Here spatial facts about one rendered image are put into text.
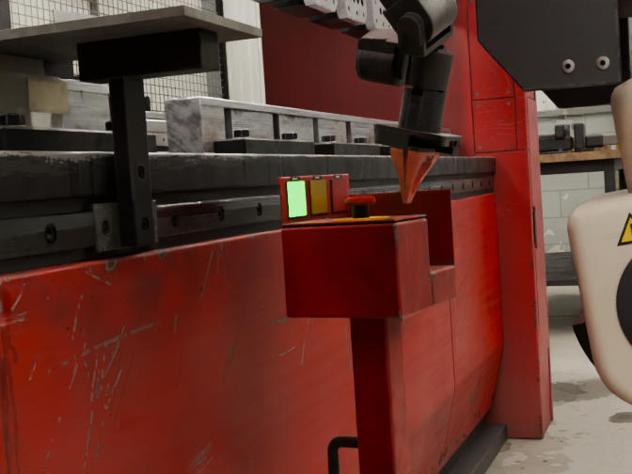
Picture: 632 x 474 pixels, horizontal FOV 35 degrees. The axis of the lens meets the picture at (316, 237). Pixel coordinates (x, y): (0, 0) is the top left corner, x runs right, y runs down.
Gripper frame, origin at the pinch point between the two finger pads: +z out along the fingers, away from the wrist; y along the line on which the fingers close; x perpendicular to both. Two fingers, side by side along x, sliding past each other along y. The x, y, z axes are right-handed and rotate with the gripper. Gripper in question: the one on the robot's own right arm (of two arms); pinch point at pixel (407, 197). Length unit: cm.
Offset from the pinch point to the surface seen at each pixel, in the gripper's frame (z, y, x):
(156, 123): 0, 64, -29
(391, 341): 18.1, -3.9, 6.9
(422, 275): 8.3, -6.9, 7.7
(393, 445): 31.1, -7.1, 8.2
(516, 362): 66, 25, -172
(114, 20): -17, 13, 49
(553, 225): 90, 144, -678
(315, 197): 1.7, 10.5, 6.6
